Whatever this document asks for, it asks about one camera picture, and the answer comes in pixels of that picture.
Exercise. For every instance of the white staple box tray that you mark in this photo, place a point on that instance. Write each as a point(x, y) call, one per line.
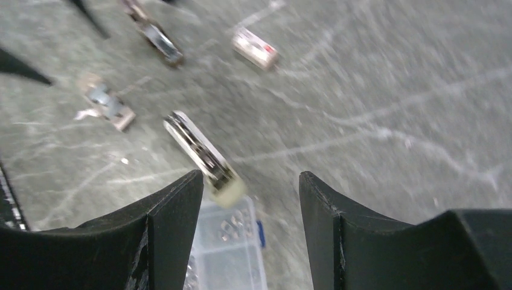
point(96, 91)

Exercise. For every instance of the brown stapler base part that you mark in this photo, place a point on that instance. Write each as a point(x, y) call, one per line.
point(153, 33)

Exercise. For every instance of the clear plastic screw organizer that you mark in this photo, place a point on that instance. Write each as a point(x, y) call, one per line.
point(226, 251)

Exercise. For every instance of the white staple box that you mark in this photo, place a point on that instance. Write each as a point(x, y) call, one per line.
point(254, 49)

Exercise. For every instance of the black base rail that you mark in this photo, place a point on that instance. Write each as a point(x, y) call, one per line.
point(11, 212)

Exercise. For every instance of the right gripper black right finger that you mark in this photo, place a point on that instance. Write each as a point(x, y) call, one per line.
point(351, 246)

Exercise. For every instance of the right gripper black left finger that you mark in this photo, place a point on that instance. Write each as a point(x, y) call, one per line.
point(144, 245)

